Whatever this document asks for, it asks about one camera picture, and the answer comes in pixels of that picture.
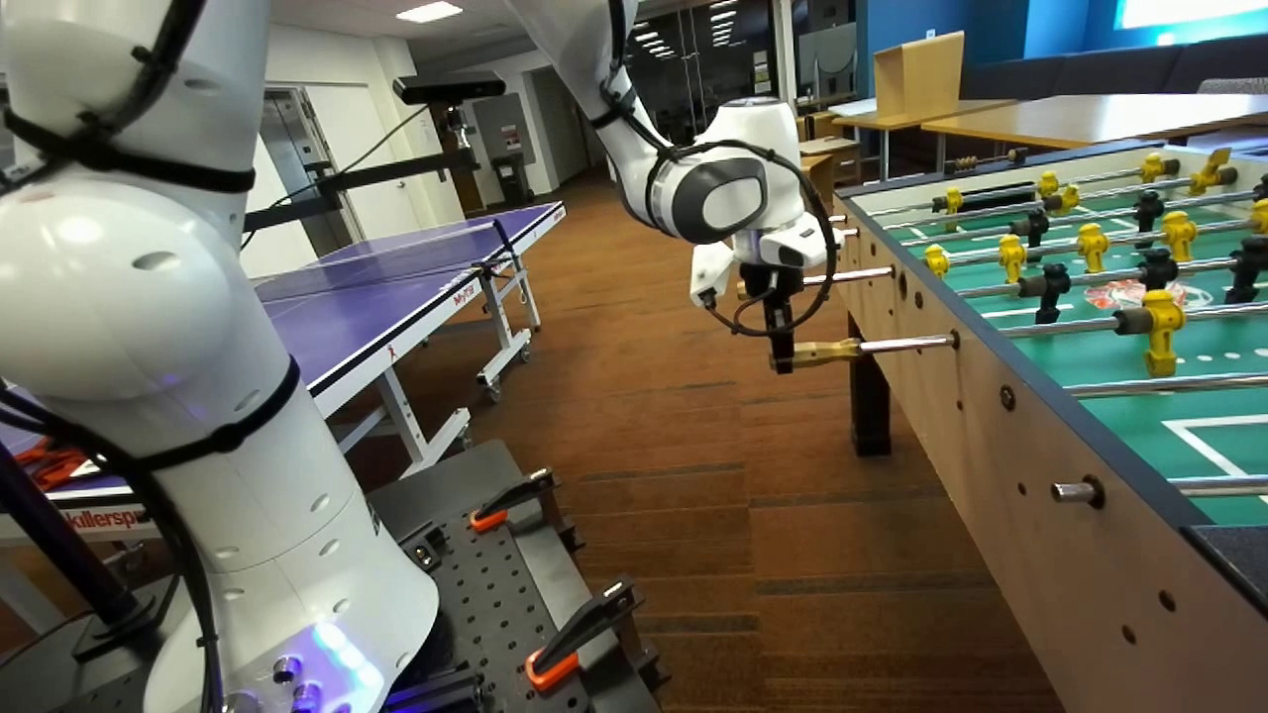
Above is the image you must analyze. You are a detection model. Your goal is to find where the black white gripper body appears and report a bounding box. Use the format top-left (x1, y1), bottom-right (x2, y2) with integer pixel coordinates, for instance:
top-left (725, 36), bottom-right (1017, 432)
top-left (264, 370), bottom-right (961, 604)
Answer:
top-left (691, 216), bottom-right (833, 310)

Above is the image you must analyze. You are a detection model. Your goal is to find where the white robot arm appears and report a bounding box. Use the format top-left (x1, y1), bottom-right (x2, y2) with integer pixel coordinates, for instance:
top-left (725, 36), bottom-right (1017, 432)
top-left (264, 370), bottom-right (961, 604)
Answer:
top-left (0, 0), bottom-right (441, 713)

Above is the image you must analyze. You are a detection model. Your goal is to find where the cardboard box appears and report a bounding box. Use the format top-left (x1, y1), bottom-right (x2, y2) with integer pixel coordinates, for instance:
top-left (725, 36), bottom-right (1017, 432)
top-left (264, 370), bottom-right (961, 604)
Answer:
top-left (873, 34), bottom-right (961, 119)

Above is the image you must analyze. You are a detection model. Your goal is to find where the foosball table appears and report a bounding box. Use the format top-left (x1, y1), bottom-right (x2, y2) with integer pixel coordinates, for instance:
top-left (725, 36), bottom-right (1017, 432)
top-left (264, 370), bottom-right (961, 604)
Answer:
top-left (844, 143), bottom-right (1268, 713)

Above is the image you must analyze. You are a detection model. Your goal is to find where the wooden desk background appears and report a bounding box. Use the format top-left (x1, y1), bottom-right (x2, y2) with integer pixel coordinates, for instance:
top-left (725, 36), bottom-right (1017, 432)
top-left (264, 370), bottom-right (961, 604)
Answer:
top-left (833, 94), bottom-right (1268, 175)

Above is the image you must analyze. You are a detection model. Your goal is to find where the orange black clamp rear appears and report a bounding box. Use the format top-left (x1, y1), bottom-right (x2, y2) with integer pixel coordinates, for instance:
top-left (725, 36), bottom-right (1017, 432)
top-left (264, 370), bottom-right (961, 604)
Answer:
top-left (469, 467), bottom-right (553, 535)

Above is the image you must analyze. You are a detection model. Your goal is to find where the orange black clamp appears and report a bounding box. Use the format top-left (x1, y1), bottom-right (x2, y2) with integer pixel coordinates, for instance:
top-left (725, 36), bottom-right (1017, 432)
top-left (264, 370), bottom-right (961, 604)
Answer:
top-left (469, 467), bottom-right (553, 535)
top-left (523, 584), bottom-right (634, 698)

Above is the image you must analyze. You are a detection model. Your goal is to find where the orange black clamp front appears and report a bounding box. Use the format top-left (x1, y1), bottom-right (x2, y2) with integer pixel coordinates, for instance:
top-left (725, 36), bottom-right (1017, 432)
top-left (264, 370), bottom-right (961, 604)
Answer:
top-left (523, 584), bottom-right (634, 698)

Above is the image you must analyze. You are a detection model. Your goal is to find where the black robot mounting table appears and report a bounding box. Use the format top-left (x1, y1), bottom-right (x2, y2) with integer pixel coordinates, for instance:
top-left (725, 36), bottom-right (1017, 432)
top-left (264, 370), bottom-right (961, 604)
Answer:
top-left (0, 444), bottom-right (662, 713)

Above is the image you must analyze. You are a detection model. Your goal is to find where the purple ping pong table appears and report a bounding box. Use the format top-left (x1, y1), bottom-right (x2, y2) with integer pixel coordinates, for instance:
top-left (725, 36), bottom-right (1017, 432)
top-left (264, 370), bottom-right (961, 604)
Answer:
top-left (0, 203), bottom-right (564, 505)

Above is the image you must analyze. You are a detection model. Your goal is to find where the black camera on stand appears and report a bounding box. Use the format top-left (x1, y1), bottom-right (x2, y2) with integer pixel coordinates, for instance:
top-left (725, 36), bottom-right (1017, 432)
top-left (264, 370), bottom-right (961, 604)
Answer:
top-left (392, 75), bottom-right (506, 106)

